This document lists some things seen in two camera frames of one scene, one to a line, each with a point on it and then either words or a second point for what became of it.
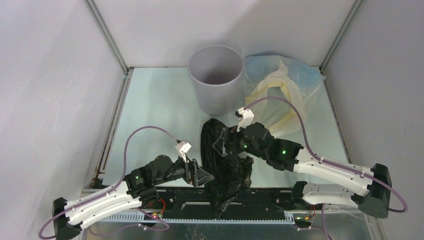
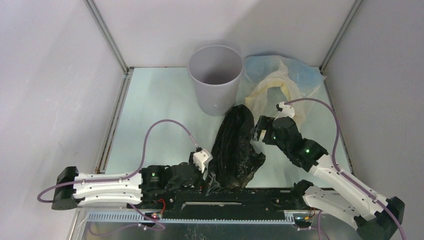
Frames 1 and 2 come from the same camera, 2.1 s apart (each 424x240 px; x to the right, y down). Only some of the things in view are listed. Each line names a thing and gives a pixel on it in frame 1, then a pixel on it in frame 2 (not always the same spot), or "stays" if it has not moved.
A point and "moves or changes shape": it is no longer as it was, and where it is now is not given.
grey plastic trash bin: (216, 71) stays
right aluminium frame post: (339, 37) stays
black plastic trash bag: (232, 174) moves or changes shape
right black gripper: (236, 141) -> (266, 131)
